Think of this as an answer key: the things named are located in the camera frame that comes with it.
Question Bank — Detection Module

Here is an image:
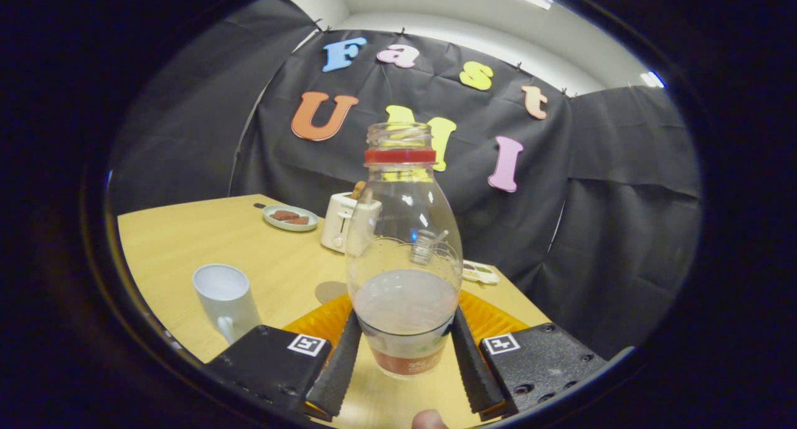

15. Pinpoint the white toaster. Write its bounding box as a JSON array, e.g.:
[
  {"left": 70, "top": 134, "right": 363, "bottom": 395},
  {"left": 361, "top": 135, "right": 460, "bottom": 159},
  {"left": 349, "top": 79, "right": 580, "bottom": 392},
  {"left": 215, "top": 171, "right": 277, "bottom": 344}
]
[{"left": 321, "top": 191, "right": 382, "bottom": 255}]

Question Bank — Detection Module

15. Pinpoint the pale green plate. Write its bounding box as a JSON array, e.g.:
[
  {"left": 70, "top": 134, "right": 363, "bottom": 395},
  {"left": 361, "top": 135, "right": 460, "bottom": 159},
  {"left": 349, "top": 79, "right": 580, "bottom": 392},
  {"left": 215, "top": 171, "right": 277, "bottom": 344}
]
[{"left": 263, "top": 205, "right": 319, "bottom": 232}]

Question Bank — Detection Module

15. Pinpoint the white cup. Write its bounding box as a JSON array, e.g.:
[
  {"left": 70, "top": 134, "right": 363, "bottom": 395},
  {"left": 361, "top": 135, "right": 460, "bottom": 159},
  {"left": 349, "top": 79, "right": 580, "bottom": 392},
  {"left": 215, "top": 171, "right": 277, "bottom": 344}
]
[{"left": 192, "top": 264, "right": 262, "bottom": 346}]

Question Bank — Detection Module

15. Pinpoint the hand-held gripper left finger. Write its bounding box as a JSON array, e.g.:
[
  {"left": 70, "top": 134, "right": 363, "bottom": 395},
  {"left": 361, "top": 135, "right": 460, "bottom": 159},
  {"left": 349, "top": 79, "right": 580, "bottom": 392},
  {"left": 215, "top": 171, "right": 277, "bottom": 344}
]
[{"left": 204, "top": 292, "right": 363, "bottom": 422}]

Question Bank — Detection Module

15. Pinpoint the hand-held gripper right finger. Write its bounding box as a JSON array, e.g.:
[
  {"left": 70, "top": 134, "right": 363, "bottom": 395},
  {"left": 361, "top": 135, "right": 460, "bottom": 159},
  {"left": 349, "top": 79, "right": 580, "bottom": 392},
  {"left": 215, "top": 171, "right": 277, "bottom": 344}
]
[{"left": 451, "top": 290, "right": 636, "bottom": 420}]

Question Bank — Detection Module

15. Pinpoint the clear plastic juice bottle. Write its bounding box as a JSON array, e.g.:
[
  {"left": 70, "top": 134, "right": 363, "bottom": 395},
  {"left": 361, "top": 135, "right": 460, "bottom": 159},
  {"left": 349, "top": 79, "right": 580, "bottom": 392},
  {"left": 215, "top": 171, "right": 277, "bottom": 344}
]
[{"left": 346, "top": 122, "right": 463, "bottom": 380}]

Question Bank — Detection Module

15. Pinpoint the wooden table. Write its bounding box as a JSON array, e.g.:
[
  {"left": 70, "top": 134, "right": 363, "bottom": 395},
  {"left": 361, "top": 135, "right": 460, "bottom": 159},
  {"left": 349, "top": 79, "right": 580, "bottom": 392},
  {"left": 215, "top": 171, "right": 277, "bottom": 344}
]
[{"left": 117, "top": 194, "right": 552, "bottom": 429}]

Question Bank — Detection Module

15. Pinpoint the white divided spice dish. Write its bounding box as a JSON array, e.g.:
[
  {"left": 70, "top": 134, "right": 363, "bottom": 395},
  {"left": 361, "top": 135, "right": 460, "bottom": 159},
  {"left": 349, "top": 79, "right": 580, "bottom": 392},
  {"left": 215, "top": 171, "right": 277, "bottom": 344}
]
[{"left": 462, "top": 261, "right": 501, "bottom": 285}]

